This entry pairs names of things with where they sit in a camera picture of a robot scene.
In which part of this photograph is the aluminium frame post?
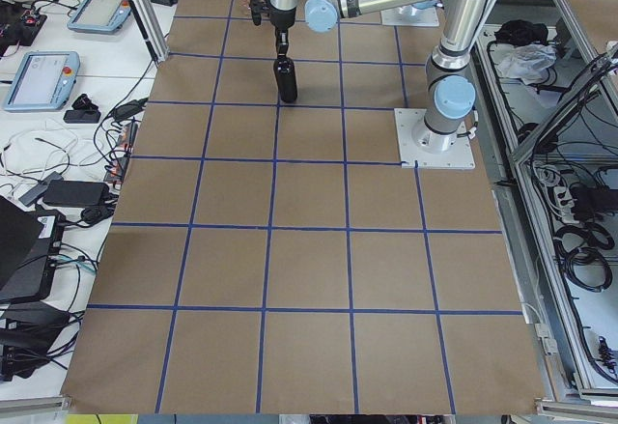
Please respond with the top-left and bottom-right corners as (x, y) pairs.
(127, 0), (169, 64)

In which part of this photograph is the dark glass wine bottle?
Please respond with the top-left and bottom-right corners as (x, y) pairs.
(273, 56), (297, 103)

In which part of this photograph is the black power brick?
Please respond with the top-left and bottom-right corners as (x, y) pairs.
(42, 180), (109, 207)

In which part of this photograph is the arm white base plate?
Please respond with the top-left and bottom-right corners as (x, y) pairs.
(394, 108), (475, 170)
(380, 5), (439, 28)

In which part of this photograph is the blue teach pendant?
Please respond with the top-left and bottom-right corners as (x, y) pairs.
(67, 0), (131, 35)
(3, 51), (80, 112)

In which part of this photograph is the crumpled white cloth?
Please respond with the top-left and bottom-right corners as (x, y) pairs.
(496, 43), (557, 85)

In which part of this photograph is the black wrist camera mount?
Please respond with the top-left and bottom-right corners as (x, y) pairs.
(249, 0), (269, 26)

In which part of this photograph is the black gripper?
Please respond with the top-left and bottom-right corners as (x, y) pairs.
(268, 5), (295, 57)

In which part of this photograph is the black laptop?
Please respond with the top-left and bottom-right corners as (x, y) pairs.
(1, 198), (65, 303)

